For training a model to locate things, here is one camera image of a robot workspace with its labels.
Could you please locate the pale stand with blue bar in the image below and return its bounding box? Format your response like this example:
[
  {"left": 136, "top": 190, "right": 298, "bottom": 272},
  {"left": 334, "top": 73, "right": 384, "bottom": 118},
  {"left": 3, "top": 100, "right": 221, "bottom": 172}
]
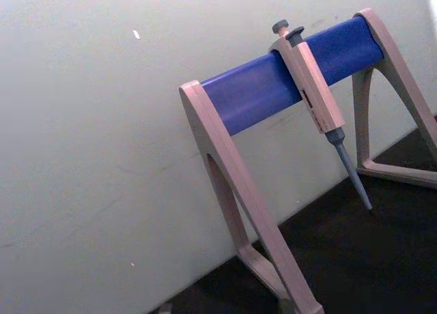
[{"left": 178, "top": 8, "right": 437, "bottom": 314}]

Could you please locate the pale pipette with grey tip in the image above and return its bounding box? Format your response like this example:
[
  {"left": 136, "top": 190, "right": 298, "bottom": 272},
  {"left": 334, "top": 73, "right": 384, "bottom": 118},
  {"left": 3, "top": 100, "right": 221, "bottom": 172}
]
[{"left": 268, "top": 19, "right": 373, "bottom": 212}]

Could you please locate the black table cloth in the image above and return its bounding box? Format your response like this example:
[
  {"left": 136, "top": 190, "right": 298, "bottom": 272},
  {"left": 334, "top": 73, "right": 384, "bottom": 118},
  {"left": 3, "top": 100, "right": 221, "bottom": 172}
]
[{"left": 147, "top": 113, "right": 437, "bottom": 314}]

